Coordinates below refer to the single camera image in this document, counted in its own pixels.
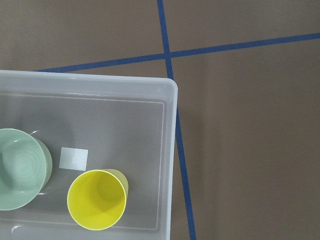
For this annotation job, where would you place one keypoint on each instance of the yellow plastic cup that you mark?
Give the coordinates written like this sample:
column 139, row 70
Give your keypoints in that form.
column 97, row 199

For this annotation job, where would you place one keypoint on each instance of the mint green bowl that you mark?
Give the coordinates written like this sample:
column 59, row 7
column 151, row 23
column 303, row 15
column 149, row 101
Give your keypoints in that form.
column 25, row 168

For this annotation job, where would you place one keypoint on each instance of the translucent plastic storage box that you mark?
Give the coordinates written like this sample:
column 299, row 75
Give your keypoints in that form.
column 125, row 123

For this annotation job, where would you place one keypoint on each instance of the white label sticker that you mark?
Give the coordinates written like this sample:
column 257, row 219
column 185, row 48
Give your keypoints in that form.
column 73, row 159

